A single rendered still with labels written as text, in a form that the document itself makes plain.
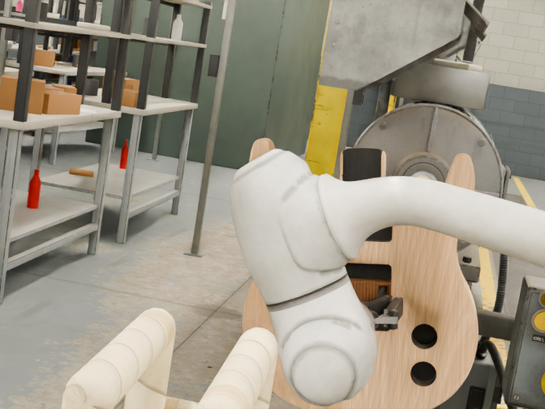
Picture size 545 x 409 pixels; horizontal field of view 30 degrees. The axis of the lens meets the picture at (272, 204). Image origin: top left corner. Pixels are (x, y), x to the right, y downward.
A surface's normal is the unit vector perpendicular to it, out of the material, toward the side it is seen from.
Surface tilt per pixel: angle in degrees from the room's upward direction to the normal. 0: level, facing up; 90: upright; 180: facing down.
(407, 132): 83
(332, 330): 30
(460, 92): 90
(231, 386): 8
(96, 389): 57
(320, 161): 90
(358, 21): 90
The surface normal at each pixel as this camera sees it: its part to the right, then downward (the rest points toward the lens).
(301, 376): -0.36, 0.24
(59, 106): 0.91, 0.20
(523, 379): -0.18, 0.12
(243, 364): 0.29, -0.94
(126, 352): 0.57, -0.80
